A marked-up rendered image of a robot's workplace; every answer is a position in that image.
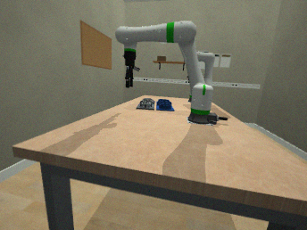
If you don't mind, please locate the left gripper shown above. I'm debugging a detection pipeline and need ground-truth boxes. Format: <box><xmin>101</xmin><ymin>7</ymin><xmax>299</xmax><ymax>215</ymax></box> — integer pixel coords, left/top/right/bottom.
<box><xmin>125</xmin><ymin>59</ymin><xmax>135</xmax><ymax>88</ymax></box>

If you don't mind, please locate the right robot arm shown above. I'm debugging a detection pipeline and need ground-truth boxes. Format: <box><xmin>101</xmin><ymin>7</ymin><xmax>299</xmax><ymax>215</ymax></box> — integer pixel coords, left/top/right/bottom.
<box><xmin>188</xmin><ymin>52</ymin><xmax>215</xmax><ymax>102</ymax></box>

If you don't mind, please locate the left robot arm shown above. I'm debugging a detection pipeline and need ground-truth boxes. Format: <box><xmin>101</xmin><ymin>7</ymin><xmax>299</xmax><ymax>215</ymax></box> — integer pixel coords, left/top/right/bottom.
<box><xmin>115</xmin><ymin>21</ymin><xmax>228</xmax><ymax>125</ymax></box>

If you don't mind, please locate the blue tray with octagonal pockets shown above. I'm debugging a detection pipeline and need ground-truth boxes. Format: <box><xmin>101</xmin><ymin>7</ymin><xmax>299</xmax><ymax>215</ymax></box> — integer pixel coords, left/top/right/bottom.
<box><xmin>156</xmin><ymin>99</ymin><xmax>174</xmax><ymax>111</ymax></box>

